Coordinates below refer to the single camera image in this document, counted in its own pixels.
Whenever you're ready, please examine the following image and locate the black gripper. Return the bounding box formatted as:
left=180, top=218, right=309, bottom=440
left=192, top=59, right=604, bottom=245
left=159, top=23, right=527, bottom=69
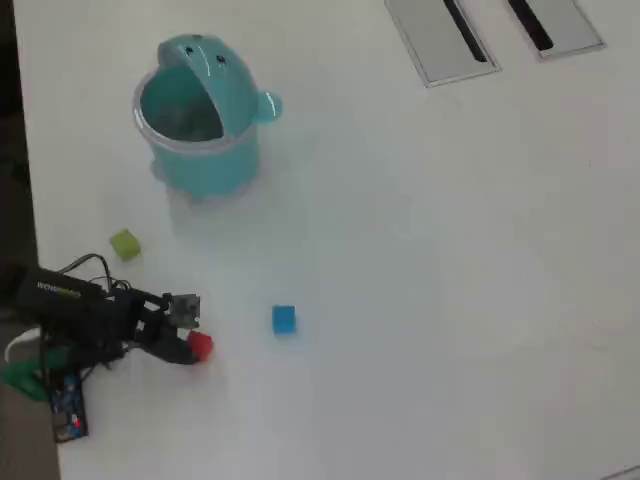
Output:
left=132, top=292, right=201, bottom=367

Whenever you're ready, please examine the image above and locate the red cube block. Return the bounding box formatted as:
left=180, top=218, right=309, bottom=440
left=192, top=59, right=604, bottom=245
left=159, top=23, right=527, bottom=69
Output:
left=187, top=332, right=215, bottom=362

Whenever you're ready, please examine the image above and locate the blue cube block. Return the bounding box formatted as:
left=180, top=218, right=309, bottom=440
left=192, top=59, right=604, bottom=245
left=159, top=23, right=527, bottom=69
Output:
left=271, top=304, right=299, bottom=337

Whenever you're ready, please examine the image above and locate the green cube block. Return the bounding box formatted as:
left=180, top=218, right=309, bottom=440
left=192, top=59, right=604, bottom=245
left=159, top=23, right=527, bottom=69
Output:
left=109, top=228, right=142, bottom=262

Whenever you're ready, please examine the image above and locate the teal whale-shaped bin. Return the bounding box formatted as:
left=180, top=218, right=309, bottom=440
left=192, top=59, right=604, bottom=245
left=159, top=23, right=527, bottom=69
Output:
left=132, top=33, right=285, bottom=204

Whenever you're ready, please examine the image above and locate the blue controller circuit board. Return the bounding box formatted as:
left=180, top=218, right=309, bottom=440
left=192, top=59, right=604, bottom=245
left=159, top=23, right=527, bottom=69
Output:
left=48, top=372, right=90, bottom=444

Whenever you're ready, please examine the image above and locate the green plastic table clamp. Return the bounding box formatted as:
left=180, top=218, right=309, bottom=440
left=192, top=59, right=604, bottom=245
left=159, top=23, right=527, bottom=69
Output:
left=0, top=349, right=69, bottom=401

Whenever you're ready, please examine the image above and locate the small wrist camera board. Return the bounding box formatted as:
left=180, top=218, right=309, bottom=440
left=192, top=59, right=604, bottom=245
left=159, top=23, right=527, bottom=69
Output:
left=167, top=293, right=202, bottom=329

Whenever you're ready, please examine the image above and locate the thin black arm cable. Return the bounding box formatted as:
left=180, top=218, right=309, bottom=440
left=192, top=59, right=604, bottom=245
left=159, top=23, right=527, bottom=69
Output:
left=59, top=252, right=114, bottom=292

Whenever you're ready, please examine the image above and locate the white curved cable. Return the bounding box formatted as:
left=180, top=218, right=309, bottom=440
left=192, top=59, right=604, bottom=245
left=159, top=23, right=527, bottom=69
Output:
left=3, top=327, right=44, bottom=366

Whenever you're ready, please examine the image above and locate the wide metal cable grommet plate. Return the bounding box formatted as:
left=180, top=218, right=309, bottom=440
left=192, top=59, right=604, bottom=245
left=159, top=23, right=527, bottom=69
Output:
left=383, top=0, right=501, bottom=89

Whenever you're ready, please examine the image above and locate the narrow metal cable grommet plate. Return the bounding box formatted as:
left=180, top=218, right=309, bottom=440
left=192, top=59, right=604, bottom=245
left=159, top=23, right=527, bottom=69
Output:
left=505, top=0, right=607, bottom=60

